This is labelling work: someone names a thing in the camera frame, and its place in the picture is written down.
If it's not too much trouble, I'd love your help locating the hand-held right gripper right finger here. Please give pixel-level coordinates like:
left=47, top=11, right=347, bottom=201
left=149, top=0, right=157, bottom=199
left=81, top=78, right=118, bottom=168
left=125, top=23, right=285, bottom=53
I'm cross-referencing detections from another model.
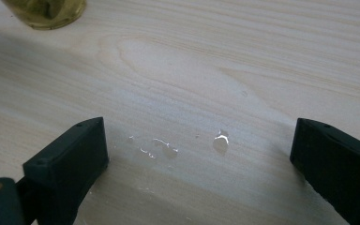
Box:
left=290, top=117, right=360, bottom=225

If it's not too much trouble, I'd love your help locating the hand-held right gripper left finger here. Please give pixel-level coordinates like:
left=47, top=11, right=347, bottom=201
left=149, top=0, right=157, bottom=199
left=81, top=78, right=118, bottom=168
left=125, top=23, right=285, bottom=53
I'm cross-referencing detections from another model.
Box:
left=22, top=116, right=110, bottom=225

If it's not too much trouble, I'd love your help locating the red can with yellow lid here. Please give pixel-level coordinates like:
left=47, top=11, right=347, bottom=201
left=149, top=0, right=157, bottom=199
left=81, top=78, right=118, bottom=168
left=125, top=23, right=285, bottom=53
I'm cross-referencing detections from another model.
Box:
left=0, top=0, right=87, bottom=31

